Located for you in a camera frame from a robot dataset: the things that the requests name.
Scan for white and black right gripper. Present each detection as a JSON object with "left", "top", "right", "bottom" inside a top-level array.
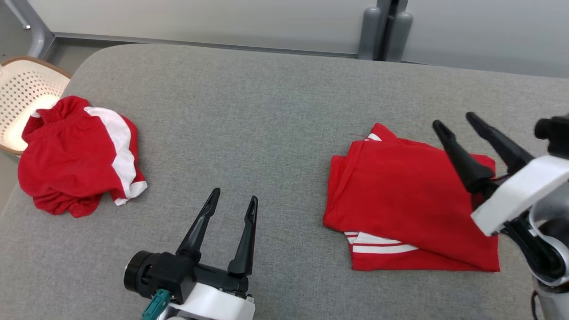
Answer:
[{"left": 433, "top": 112, "right": 569, "bottom": 237}]

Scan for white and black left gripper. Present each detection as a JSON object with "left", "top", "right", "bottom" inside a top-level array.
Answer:
[{"left": 159, "top": 188, "right": 259, "bottom": 320}]

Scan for red shirt with white stripes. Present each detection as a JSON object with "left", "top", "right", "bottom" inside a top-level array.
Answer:
[{"left": 323, "top": 123, "right": 501, "bottom": 272}]

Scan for red shorts with white stripe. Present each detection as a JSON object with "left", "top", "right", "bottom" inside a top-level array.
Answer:
[{"left": 18, "top": 96, "right": 148, "bottom": 218}]

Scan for cream perforated laundry basket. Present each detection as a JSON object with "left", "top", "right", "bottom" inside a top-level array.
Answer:
[{"left": 0, "top": 56, "right": 72, "bottom": 156}]

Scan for teal cable connector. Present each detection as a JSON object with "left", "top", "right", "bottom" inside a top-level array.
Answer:
[{"left": 142, "top": 289, "right": 172, "bottom": 320}]

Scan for grey cylindrical post foot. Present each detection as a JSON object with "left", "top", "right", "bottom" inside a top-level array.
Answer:
[
  {"left": 358, "top": 6, "right": 382, "bottom": 60},
  {"left": 385, "top": 11, "right": 414, "bottom": 63}
]

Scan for grey partition post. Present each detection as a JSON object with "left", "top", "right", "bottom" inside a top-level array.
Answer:
[{"left": 376, "top": 0, "right": 409, "bottom": 60}]

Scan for grey partition base rail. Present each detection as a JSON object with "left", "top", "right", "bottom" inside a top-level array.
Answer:
[{"left": 52, "top": 32, "right": 360, "bottom": 57}]

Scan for grey metal frame leg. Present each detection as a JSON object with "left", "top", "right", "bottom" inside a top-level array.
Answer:
[{"left": 4, "top": 0, "right": 56, "bottom": 59}]

